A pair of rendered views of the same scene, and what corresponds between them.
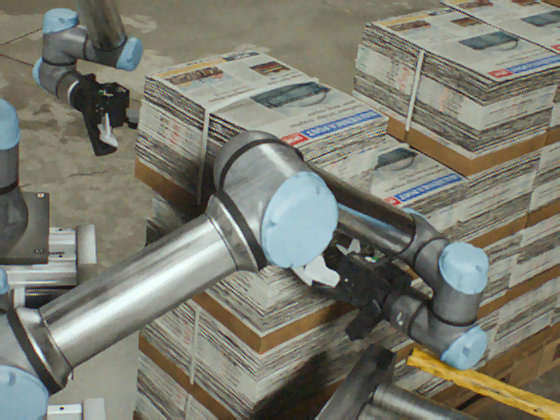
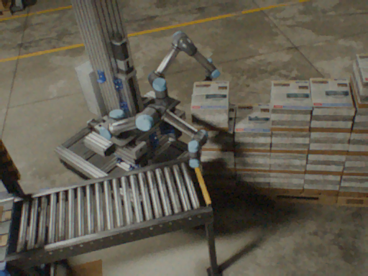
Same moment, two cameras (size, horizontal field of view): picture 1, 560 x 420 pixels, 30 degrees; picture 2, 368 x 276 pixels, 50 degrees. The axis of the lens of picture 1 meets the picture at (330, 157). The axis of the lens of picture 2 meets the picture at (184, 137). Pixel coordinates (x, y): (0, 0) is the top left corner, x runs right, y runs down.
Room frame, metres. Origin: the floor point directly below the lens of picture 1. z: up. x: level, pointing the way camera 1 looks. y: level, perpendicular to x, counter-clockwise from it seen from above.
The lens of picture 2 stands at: (0.39, -2.05, 2.88)
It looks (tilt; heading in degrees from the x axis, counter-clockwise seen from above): 41 degrees down; 63
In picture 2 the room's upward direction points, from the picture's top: 8 degrees counter-clockwise
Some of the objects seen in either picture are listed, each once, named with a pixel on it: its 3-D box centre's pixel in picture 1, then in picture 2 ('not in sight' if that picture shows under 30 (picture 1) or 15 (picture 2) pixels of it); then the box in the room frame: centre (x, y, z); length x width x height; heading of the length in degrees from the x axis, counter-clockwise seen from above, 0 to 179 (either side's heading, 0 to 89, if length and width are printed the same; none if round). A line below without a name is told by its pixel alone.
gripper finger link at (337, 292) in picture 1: (337, 287); not in sight; (1.48, -0.05, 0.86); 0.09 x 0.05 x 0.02; 77
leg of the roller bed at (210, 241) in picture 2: not in sight; (211, 248); (1.21, -0.60, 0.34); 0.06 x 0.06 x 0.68; 70
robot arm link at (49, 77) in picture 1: (58, 77); not in sight; (2.09, 0.62, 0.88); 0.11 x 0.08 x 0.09; 50
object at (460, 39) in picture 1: (470, 42); (290, 94); (2.23, -0.27, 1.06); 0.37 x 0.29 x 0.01; 48
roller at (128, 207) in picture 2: not in sight; (127, 201); (0.81, -0.19, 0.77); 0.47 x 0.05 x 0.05; 70
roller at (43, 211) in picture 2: not in sight; (42, 221); (0.26, 0.01, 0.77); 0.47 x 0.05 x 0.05; 70
